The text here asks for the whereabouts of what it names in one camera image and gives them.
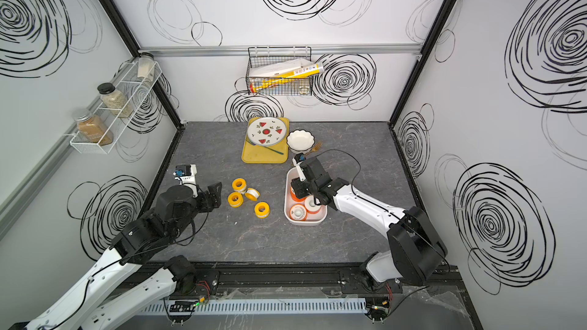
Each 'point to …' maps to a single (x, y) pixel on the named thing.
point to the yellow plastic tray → (277, 153)
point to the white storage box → (312, 218)
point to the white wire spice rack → (111, 121)
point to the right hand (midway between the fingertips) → (297, 182)
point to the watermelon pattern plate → (266, 131)
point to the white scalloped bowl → (299, 141)
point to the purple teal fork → (270, 149)
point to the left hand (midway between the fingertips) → (211, 185)
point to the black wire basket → (301, 86)
